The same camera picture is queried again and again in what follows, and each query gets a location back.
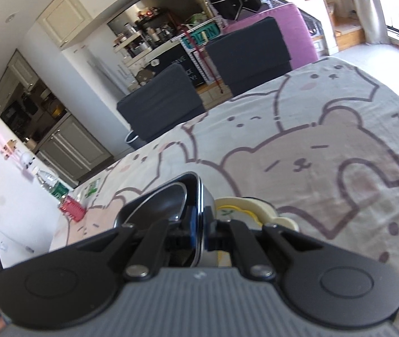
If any green packet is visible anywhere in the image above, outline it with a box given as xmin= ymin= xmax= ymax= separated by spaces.
xmin=84 ymin=179 xmax=102 ymax=197

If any teal sign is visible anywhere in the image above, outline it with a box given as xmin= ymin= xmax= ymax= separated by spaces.
xmin=180 ymin=21 xmax=220 ymax=49

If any square steel bowl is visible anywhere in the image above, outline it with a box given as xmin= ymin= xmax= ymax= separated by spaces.
xmin=113 ymin=171 xmax=217 ymax=268

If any bear print tablecloth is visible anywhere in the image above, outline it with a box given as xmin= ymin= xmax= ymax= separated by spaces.
xmin=48 ymin=56 xmax=399 ymax=337

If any cream bowl with handle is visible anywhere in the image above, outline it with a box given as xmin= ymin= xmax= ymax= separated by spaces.
xmin=214 ymin=197 xmax=300 ymax=268

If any cream upper cabinet door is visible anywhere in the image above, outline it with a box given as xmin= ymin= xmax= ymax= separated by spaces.
xmin=38 ymin=0 xmax=95 ymax=49

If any white perforated rack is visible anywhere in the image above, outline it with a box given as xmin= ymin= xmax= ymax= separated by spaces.
xmin=188 ymin=47 xmax=218 ymax=85

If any beige curtain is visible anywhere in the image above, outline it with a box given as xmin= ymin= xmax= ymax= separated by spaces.
xmin=347 ymin=0 xmax=394 ymax=45

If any small grey trash can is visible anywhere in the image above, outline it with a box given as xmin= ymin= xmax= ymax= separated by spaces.
xmin=126 ymin=131 xmax=147 ymax=150

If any red drink can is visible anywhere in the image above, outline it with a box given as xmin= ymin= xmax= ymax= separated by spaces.
xmin=59 ymin=197 xmax=87 ymax=223

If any shelf with bottles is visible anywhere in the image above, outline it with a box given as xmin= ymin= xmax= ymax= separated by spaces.
xmin=113 ymin=6 xmax=186 ymax=61

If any purple chair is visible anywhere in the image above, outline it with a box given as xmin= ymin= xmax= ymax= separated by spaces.
xmin=222 ymin=3 xmax=318 ymax=68

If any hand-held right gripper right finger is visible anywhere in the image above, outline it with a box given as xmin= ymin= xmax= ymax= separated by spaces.
xmin=209 ymin=219 xmax=326 ymax=279

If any white plush toy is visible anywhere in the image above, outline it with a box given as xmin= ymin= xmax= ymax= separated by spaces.
xmin=20 ymin=151 xmax=37 ymax=169

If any round steel bowl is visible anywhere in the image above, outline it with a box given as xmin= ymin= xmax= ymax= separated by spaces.
xmin=114 ymin=183 xmax=189 ymax=231

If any dark fabric chair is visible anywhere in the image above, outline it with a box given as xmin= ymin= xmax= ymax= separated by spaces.
xmin=117 ymin=64 xmax=207 ymax=142
xmin=204 ymin=17 xmax=293 ymax=97

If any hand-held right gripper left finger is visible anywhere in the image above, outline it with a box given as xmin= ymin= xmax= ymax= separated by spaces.
xmin=50 ymin=214 xmax=200 ymax=279

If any clear plastic water bottle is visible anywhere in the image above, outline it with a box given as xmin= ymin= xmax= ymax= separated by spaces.
xmin=35 ymin=169 xmax=69 ymax=201

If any grey kitchen cabinet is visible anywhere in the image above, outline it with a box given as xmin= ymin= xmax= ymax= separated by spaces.
xmin=36 ymin=114 xmax=114 ymax=189

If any red strap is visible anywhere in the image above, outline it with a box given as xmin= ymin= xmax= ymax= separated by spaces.
xmin=184 ymin=24 xmax=225 ymax=94

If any staircase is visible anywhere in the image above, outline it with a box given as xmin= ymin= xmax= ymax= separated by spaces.
xmin=266 ymin=0 xmax=367 ymax=57

